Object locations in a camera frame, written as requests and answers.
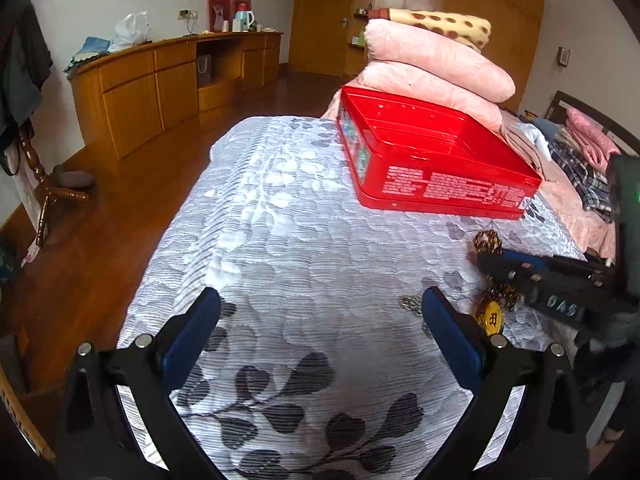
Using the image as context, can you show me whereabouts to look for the folded pink clothes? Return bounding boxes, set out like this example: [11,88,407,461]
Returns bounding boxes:
[565,107,623,166]

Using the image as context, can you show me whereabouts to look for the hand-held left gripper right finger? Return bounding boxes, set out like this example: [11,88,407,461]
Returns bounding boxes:
[421,287,588,480]

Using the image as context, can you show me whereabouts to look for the metal chain necklace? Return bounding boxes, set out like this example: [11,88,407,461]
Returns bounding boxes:
[399,295,434,337]

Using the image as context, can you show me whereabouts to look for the red tin box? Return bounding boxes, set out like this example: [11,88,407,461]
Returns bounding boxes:
[336,85,543,221]

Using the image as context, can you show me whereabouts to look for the hanging dark clothes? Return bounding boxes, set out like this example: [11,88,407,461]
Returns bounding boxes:
[0,2,53,176]

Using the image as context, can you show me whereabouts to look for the wooden wardrobe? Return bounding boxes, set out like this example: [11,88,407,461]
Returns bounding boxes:
[345,0,545,116]

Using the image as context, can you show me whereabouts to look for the red picture frames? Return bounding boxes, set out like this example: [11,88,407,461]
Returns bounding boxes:
[208,0,232,33]

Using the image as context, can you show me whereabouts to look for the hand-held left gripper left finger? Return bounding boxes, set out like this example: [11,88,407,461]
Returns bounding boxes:
[56,287,223,480]

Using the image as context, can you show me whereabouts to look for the wooden headboard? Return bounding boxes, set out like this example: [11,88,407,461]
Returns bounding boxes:
[542,90,640,157]

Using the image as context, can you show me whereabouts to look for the yellow brown spotted blanket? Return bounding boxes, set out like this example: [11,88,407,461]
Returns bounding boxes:
[372,7,492,53]

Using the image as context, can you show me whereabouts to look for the wooden door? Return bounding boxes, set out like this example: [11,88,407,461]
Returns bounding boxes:
[289,0,361,78]

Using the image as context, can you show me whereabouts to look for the yellow round pendant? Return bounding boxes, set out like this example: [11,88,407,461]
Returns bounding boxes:
[475,300,504,336]

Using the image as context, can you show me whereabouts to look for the pink blanket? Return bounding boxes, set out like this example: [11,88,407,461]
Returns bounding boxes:
[500,110,618,261]

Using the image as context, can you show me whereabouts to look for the white plastic bag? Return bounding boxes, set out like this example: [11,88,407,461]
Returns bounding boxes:
[107,11,156,53]

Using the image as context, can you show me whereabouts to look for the plaid clothes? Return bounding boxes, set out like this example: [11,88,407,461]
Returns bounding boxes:
[547,130,616,222]

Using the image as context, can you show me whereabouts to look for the wooden sideboard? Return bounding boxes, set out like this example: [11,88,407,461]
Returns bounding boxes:
[67,31,284,161]

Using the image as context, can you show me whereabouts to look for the blue cloth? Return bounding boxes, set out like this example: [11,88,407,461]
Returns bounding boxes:
[64,36,112,74]

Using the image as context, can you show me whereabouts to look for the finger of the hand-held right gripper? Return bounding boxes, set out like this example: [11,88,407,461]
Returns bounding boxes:
[501,250,551,272]
[477,252,532,302]

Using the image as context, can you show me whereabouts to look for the teal white kettle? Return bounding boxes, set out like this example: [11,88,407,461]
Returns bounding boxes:
[234,3,256,32]

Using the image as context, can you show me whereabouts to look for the wooden chair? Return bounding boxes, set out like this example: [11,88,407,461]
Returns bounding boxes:
[0,360,57,463]

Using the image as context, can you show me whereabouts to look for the brown slipper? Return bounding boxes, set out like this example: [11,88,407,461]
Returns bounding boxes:
[52,165,96,189]

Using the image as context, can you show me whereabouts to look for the dark cloth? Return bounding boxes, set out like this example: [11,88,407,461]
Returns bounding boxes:
[575,340,640,461]

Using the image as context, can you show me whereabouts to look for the dark brown bead necklace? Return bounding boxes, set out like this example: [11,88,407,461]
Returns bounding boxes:
[472,229,520,313]

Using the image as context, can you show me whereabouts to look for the white leaf print bedspread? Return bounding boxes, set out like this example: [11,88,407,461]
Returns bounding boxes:
[115,115,588,480]

